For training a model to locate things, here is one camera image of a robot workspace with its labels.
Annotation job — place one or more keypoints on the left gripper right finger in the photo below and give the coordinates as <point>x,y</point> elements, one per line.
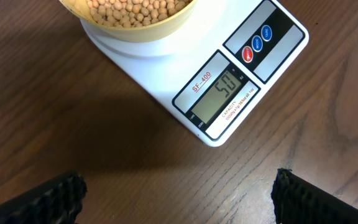
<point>297,201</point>

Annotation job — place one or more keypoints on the white digital kitchen scale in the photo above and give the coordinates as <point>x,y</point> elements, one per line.
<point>211,72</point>

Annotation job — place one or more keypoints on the pale yellow bowl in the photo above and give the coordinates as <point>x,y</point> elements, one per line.
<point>148,33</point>

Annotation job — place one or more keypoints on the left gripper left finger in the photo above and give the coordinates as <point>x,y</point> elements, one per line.
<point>56,201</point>

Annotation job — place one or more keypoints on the soybeans in bowl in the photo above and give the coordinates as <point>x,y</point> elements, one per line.
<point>133,13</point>

